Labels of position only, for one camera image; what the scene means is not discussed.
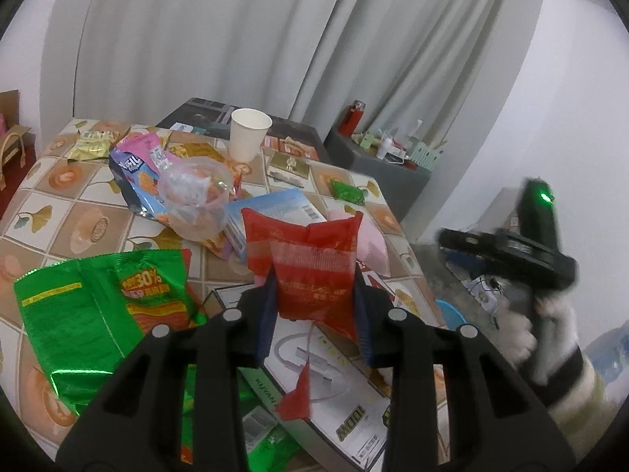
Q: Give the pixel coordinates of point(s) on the brown paper bag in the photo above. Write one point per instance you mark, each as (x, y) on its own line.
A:
(12, 157)

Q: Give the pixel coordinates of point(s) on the black and white box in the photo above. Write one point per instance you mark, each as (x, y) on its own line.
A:
(344, 403)

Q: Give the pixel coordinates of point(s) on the grey cabinet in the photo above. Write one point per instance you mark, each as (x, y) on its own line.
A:
(393, 187)

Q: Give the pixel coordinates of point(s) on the blue water jug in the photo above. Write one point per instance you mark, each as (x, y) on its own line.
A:
(612, 359)

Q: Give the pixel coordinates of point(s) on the light blue box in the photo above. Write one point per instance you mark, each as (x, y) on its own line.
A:
(280, 206)

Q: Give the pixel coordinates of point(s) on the person's right forearm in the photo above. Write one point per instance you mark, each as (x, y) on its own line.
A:
(582, 393)

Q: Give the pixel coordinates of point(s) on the green snack bag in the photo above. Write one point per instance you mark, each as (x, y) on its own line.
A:
(83, 324)

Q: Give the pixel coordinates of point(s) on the white paper cup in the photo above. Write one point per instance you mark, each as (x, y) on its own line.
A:
(248, 132)

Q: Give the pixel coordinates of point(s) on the red thermos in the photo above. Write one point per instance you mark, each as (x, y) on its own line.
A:
(351, 118)

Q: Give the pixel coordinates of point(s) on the gold rectangular packet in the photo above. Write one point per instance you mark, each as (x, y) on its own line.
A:
(290, 164)

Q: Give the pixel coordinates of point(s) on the person's right hand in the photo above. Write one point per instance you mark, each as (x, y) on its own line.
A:
(555, 334)

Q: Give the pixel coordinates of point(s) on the red snack wrapper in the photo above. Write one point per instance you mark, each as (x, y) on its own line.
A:
(309, 265)

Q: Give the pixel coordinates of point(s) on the small green packet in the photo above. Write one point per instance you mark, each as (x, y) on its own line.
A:
(348, 191)

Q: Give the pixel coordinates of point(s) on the table with patterned cloth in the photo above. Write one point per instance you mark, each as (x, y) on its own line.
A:
(64, 206)

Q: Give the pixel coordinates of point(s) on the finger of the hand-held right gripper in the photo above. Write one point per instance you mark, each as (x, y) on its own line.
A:
(467, 242)

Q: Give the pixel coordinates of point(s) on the blue and pink snack packet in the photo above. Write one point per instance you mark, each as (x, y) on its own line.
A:
(140, 177)

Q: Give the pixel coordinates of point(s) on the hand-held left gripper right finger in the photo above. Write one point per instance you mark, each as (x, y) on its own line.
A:
(366, 334)

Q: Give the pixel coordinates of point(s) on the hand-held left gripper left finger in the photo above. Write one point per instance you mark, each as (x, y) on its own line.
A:
(263, 324)

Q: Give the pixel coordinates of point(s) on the grey curtain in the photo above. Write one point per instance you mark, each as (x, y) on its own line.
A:
(245, 34)

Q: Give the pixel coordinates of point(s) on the gold snack packet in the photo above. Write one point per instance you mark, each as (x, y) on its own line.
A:
(88, 146)

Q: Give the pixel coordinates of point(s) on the clear plastic bag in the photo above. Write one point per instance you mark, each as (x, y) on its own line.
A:
(196, 196)

